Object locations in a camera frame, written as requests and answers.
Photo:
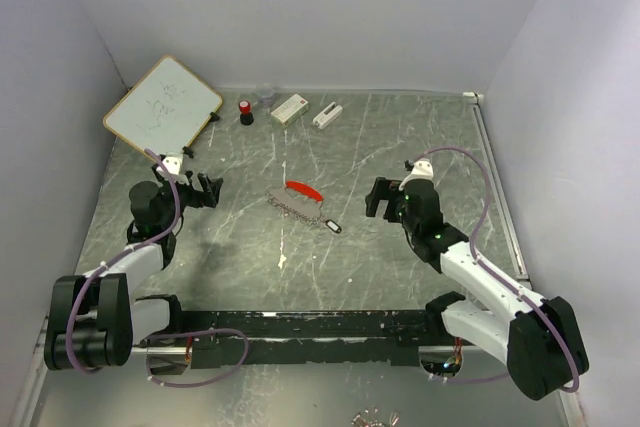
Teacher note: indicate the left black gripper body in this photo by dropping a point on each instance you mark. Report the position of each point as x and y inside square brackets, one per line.
[188, 196]

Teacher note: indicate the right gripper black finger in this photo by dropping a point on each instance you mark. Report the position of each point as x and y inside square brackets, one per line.
[384, 187]
[372, 203]

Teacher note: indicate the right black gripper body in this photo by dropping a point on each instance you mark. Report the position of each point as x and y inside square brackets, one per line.
[398, 213]

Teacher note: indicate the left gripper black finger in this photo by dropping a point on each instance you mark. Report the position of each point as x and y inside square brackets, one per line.
[210, 185]
[209, 199]

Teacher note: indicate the black key tag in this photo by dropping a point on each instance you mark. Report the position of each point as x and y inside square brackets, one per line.
[333, 226]

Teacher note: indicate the red carabiner keyring with keys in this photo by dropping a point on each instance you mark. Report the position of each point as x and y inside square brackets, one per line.
[298, 199]

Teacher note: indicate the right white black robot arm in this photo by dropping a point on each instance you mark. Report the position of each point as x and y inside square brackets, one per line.
[537, 339]

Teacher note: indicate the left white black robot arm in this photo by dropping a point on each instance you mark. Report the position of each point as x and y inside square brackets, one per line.
[93, 320]

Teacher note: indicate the red black stamp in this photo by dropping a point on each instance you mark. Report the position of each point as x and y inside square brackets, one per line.
[246, 115]

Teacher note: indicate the white rectangular device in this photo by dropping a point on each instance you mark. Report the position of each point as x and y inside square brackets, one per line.
[327, 115]

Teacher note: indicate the clear plastic cup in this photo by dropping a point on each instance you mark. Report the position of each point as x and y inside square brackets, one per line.
[266, 94]

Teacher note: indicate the white cardboard box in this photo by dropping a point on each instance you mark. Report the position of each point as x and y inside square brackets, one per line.
[290, 110]

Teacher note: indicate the small metal parts pile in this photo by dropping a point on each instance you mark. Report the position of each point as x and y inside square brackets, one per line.
[373, 418]

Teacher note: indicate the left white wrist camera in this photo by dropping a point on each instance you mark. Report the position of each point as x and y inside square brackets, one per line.
[172, 167]

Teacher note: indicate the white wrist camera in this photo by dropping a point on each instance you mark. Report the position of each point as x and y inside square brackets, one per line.
[420, 169]
[172, 167]

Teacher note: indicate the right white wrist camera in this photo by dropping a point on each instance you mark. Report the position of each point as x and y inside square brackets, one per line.
[420, 169]

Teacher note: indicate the small whiteboard wooden frame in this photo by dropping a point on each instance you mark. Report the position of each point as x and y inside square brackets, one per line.
[165, 111]

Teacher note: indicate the aluminium frame rail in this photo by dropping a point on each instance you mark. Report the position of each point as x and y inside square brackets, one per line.
[570, 402]

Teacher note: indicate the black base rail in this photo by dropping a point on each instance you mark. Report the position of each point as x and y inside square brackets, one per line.
[395, 337]

